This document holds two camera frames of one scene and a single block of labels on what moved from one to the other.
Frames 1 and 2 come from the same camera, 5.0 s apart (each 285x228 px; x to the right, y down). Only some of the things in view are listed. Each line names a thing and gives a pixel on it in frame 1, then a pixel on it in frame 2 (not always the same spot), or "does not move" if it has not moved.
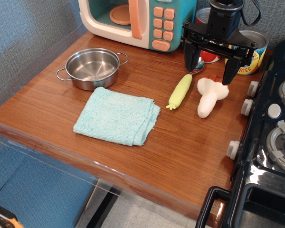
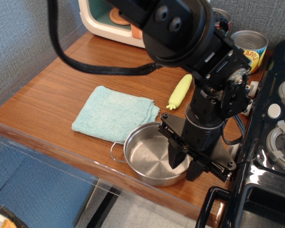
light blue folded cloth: x=123 y=118 does not move
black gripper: x=220 y=33 → x=198 y=136
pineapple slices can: x=258 y=58 does not move
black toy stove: x=262 y=192 does not move
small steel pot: x=92 y=68 → x=145 y=148
